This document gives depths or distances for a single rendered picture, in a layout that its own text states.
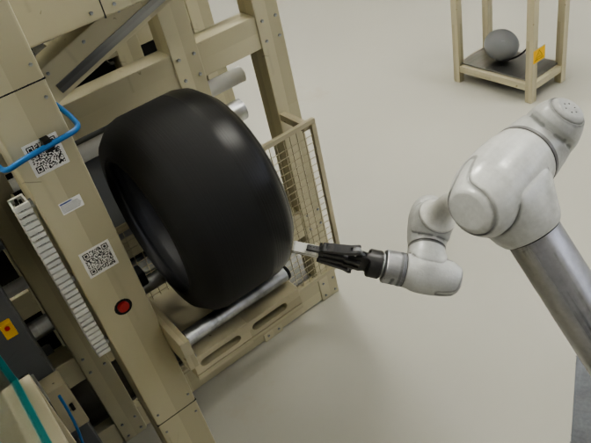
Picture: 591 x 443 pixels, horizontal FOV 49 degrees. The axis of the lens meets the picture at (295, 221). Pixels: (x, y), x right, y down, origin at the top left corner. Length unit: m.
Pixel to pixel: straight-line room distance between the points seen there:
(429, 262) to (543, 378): 1.09
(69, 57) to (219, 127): 0.49
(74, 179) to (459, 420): 1.67
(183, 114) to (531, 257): 0.83
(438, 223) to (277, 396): 1.24
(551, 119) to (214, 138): 0.72
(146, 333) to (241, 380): 1.11
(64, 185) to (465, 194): 0.83
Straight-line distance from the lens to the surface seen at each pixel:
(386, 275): 1.68
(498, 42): 4.38
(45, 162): 1.44
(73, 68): 1.84
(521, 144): 1.20
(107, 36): 1.86
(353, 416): 2.59
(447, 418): 2.56
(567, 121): 1.26
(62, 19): 1.66
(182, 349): 1.68
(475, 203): 1.13
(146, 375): 1.84
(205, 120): 1.54
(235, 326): 1.78
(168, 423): 1.99
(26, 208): 1.53
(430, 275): 1.69
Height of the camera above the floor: 2.11
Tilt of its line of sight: 37 degrees down
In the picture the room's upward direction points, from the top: 14 degrees counter-clockwise
